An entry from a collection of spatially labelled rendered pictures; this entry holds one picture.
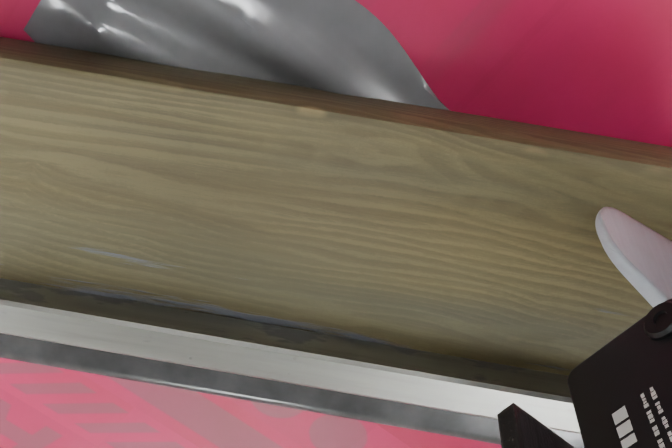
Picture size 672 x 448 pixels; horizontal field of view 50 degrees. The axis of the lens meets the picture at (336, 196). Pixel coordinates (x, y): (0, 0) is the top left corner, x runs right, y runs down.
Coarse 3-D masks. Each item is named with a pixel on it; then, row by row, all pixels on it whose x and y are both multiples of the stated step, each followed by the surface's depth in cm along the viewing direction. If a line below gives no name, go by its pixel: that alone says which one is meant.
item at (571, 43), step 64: (0, 0) 21; (384, 0) 20; (448, 0) 20; (512, 0) 20; (576, 0) 20; (640, 0) 20; (448, 64) 21; (512, 64) 21; (576, 64) 21; (640, 64) 20; (576, 128) 22; (640, 128) 21
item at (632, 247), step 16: (608, 208) 15; (608, 224) 14; (624, 224) 15; (640, 224) 15; (608, 240) 14; (624, 240) 14; (640, 240) 14; (656, 240) 15; (608, 256) 14; (624, 256) 13; (640, 256) 14; (656, 256) 14; (624, 272) 13; (640, 272) 13; (656, 272) 14; (640, 288) 13; (656, 288) 13; (656, 304) 13
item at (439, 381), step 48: (0, 288) 20; (48, 288) 21; (48, 336) 20; (96, 336) 20; (144, 336) 20; (192, 336) 20; (240, 336) 20; (288, 336) 20; (336, 336) 21; (336, 384) 20; (384, 384) 20; (432, 384) 19; (480, 384) 19; (528, 384) 20; (576, 432) 20
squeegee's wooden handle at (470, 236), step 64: (0, 64) 19; (64, 64) 19; (128, 64) 20; (0, 128) 20; (64, 128) 19; (128, 128) 19; (192, 128) 19; (256, 128) 19; (320, 128) 19; (384, 128) 19; (448, 128) 19; (512, 128) 20; (0, 192) 20; (64, 192) 20; (128, 192) 20; (192, 192) 20; (256, 192) 20; (320, 192) 19; (384, 192) 19; (448, 192) 19; (512, 192) 19; (576, 192) 19; (640, 192) 19; (0, 256) 21; (64, 256) 21; (128, 256) 20; (192, 256) 20; (256, 256) 20; (320, 256) 20; (384, 256) 20; (448, 256) 20; (512, 256) 20; (576, 256) 20; (256, 320) 21; (320, 320) 21; (384, 320) 20; (448, 320) 20; (512, 320) 20; (576, 320) 20
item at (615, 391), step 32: (640, 320) 9; (608, 352) 9; (640, 352) 9; (576, 384) 9; (608, 384) 9; (640, 384) 8; (512, 416) 10; (576, 416) 9; (608, 416) 8; (640, 416) 8
